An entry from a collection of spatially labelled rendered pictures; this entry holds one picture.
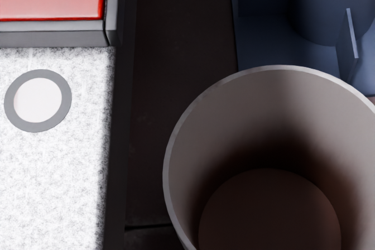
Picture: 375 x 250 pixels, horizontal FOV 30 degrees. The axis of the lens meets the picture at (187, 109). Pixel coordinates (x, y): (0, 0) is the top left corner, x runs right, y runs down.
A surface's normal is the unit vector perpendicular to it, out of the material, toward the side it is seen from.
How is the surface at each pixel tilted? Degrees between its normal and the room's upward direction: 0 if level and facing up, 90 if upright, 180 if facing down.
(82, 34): 90
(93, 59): 0
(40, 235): 0
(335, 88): 87
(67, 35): 90
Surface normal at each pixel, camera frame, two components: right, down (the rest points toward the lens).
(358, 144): -0.83, 0.51
